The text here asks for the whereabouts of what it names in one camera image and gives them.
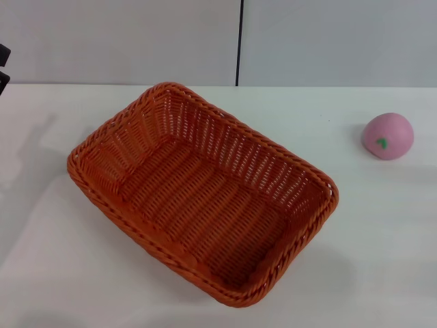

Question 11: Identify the orange woven plastic basket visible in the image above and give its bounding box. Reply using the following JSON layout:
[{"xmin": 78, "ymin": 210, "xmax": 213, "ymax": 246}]
[{"xmin": 66, "ymin": 81, "xmax": 339, "ymax": 308}]

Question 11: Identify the pink toy peach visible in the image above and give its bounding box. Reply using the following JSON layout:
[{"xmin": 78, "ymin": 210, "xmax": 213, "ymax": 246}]
[{"xmin": 361, "ymin": 112, "xmax": 415, "ymax": 161}]

